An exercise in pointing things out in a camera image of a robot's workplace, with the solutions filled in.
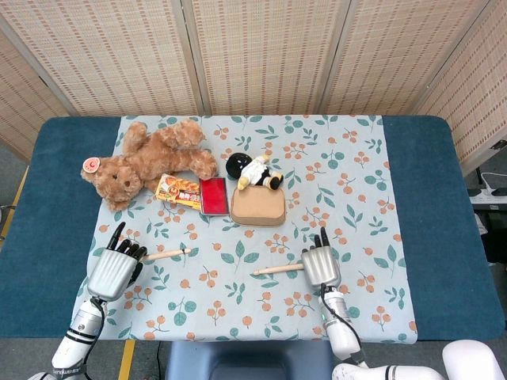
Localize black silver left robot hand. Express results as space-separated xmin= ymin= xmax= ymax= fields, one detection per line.
xmin=86 ymin=221 xmax=149 ymax=302

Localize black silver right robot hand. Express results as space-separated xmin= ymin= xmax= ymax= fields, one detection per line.
xmin=300 ymin=226 xmax=343 ymax=290

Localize wooden drumstick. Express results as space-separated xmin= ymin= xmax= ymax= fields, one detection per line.
xmin=141 ymin=247 xmax=193 ymax=262
xmin=253 ymin=264 xmax=306 ymax=276

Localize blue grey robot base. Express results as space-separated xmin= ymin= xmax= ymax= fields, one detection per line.
xmin=165 ymin=340 xmax=334 ymax=380

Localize floral leaf-print tablecloth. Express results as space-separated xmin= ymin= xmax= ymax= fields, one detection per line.
xmin=67 ymin=114 xmax=419 ymax=344

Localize orange food box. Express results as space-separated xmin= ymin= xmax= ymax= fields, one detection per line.
xmin=154 ymin=173 xmax=204 ymax=211

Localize small black-headed plush doll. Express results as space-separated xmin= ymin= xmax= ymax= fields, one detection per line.
xmin=225 ymin=151 xmax=285 ymax=192

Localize brown teddy bear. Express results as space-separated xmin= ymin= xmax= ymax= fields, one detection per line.
xmin=80 ymin=119 xmax=219 ymax=213

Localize red flat case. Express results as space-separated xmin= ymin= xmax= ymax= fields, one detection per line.
xmin=197 ymin=177 xmax=231 ymax=218

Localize blue table cover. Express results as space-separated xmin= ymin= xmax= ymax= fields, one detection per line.
xmin=0 ymin=115 xmax=506 ymax=342

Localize white power strip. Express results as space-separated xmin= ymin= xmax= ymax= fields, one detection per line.
xmin=467 ymin=187 xmax=507 ymax=204

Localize woven bamboo screen panel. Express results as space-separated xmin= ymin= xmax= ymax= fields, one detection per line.
xmin=320 ymin=0 xmax=490 ymax=117
xmin=181 ymin=0 xmax=352 ymax=117
xmin=0 ymin=0 xmax=205 ymax=118
xmin=0 ymin=31 xmax=71 ymax=163
xmin=414 ymin=0 xmax=507 ymax=176

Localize white power cable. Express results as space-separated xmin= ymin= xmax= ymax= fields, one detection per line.
xmin=478 ymin=172 xmax=507 ymax=191

